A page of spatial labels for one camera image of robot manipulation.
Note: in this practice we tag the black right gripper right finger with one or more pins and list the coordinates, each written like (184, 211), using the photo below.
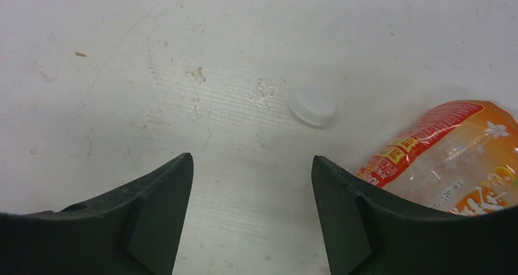
(367, 230)

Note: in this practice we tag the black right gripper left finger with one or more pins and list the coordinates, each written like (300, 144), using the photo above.
(133, 229)

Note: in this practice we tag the orange label plastic bottle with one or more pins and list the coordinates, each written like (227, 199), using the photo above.
(459, 157)

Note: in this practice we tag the white bottle cap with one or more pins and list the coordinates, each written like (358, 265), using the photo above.
(312, 106)

